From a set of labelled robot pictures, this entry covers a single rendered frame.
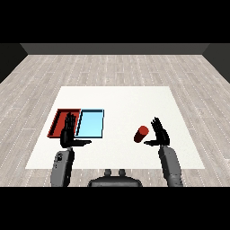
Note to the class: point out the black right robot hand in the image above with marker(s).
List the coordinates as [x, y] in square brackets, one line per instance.
[161, 134]

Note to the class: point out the red shallow open box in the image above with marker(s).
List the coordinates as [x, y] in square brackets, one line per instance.
[60, 122]

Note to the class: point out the small red can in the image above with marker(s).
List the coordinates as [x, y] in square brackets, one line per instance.
[141, 134]

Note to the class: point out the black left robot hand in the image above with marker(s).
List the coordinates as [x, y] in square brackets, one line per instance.
[66, 136]

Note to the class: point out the light blue shallow open box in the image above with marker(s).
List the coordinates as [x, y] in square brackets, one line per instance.
[90, 123]

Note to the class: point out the dark grey robot body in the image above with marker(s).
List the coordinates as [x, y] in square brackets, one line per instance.
[115, 180]

